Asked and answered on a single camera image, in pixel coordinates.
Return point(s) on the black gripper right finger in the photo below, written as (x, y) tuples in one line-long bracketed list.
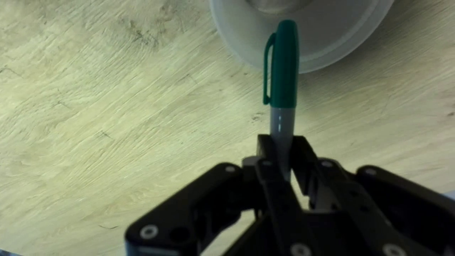
[(379, 213)]

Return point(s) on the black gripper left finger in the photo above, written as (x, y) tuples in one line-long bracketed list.
[(228, 222)]

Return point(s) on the green capped grey marker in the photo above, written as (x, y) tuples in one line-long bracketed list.
[(285, 71)]

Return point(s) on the translucent plastic cup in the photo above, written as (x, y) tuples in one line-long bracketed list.
[(332, 33)]

